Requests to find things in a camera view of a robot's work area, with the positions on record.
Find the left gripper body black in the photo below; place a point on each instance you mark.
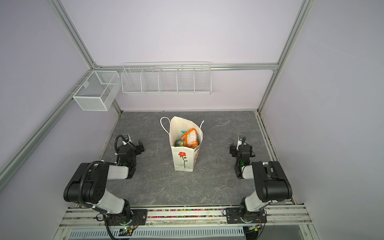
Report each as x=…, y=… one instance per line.
x=136, y=151

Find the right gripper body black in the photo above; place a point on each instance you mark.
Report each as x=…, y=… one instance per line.
x=235, y=153

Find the green candy bag back side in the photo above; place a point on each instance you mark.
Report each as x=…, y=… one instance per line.
x=179, y=143

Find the orange Fox's fruits candy bag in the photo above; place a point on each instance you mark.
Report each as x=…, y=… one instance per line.
x=190, y=139

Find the white floral paper bag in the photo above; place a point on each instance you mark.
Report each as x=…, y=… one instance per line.
x=184, y=158

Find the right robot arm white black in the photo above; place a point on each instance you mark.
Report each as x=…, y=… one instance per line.
x=271, y=183

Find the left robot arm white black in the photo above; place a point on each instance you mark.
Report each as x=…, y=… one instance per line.
x=88, y=185

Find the white mesh box basket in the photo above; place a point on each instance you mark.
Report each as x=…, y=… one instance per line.
x=98, y=91

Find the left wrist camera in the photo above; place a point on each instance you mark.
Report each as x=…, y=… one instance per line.
x=127, y=139

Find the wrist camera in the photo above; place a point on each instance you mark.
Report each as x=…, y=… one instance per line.
x=240, y=141
x=127, y=139

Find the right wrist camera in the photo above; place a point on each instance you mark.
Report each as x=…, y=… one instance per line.
x=240, y=141

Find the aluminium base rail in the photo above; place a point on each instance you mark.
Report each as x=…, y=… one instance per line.
x=196, y=216

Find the white wire shelf basket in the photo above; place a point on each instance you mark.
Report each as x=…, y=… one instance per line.
x=167, y=78

